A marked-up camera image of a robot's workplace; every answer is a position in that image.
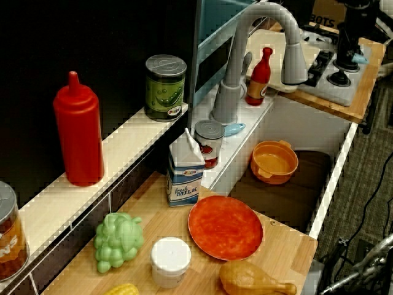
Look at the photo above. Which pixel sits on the cardboard box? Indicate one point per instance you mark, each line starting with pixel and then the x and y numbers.
pixel 325 12

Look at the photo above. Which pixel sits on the gray toy stove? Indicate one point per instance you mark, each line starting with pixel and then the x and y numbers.
pixel 337 92

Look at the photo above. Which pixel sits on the blue white milk carton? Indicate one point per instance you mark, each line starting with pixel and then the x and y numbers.
pixel 184 178

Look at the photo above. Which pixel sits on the white plastic jar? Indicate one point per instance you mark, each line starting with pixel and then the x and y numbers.
pixel 170 261

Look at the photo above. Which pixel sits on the orange toy pot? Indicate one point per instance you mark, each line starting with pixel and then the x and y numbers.
pixel 273 163

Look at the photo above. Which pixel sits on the silver metal stand frame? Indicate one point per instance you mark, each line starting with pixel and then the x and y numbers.
pixel 365 267

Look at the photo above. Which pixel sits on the wooden countertop board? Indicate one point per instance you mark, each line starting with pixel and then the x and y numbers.
pixel 362 95
pixel 159 224

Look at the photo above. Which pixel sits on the orange bean can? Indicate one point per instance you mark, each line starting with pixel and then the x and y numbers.
pixel 10 236

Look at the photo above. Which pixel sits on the black backdrop panel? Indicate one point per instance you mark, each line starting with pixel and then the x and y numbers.
pixel 92 46

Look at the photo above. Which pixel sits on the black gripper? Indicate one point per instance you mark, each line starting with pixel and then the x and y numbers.
pixel 350 33

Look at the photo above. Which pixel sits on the red hot sauce bottle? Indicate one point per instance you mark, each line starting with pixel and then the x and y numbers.
pixel 259 80

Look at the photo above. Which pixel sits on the green toy grapes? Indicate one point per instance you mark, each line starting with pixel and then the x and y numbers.
pixel 118 242

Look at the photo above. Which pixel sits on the light blue plastic bin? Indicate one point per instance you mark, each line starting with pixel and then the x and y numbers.
pixel 212 33

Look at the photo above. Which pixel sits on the toy chicken leg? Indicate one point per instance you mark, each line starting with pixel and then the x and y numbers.
pixel 245 276

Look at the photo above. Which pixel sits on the white toy sink unit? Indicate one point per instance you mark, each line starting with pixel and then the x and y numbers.
pixel 245 129

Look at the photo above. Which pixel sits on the cream shelf ledge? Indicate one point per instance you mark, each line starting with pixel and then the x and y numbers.
pixel 122 138

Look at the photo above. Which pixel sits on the gray toy faucet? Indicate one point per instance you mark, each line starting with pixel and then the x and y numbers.
pixel 236 70

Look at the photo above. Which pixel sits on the red round plate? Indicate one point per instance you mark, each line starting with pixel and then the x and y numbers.
pixel 225 227

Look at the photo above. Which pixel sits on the tomato soup can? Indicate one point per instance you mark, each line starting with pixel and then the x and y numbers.
pixel 210 144

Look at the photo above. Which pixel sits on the yellow toy corn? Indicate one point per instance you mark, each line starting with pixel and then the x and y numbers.
pixel 122 290

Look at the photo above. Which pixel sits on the green pea can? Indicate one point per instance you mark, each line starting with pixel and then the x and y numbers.
pixel 165 89

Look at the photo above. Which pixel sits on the red ketchup squeeze bottle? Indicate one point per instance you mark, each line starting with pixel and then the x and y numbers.
pixel 80 132

